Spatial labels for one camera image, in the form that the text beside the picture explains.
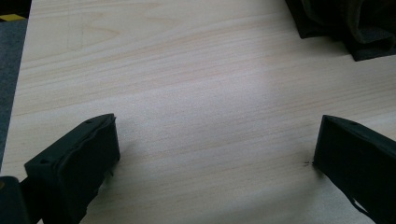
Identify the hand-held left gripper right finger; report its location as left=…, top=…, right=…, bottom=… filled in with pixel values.
left=312, top=114, right=396, bottom=224

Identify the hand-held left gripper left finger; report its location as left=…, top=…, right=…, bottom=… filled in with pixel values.
left=23, top=113, right=121, bottom=224

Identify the dark grey cloth garment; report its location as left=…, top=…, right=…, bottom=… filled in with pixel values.
left=284, top=0, right=396, bottom=63

